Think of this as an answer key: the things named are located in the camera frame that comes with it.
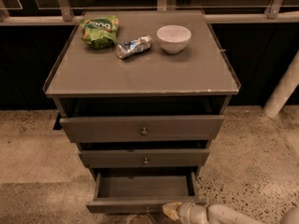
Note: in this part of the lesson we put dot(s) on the grey drawer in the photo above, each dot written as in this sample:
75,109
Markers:
142,128
140,191
144,158

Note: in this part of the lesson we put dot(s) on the metal window railing frame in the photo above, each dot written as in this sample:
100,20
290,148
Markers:
19,12

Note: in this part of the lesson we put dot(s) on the grey bottom drawer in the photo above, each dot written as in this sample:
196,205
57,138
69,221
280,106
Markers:
140,191

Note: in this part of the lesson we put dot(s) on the white diagonal pole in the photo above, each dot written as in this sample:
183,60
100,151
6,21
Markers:
284,89

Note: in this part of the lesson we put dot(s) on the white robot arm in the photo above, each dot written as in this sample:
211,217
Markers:
193,213

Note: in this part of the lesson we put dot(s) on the crushed silver blue can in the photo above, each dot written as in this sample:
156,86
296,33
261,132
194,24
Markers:
135,46

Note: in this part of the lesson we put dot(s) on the white bowl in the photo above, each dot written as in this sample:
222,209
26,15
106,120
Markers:
173,38

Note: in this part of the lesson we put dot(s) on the grey drawer cabinet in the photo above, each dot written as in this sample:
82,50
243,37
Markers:
96,83

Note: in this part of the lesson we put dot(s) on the grey middle drawer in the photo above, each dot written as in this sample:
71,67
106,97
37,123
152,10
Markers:
144,158

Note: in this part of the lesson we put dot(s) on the grey top drawer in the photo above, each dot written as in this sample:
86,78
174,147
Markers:
142,128

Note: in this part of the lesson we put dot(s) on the green chip bag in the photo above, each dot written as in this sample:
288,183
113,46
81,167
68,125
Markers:
101,32

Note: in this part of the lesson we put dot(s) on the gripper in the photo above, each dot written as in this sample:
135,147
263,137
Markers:
186,209

